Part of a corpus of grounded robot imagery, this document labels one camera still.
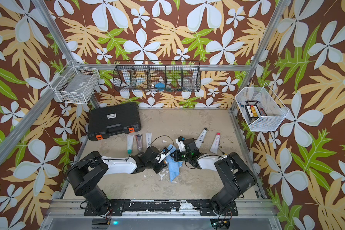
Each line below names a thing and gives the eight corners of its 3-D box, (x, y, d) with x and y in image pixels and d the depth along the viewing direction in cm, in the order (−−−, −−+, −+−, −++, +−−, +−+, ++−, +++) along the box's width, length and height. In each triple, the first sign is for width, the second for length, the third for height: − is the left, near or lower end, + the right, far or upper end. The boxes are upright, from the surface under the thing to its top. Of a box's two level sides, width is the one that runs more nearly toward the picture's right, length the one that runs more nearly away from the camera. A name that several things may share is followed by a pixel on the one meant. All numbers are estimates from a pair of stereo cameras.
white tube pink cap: (209, 151, 97) (210, 149, 96) (214, 133, 107) (215, 131, 105) (216, 153, 96) (217, 152, 94) (220, 135, 106) (221, 133, 104)
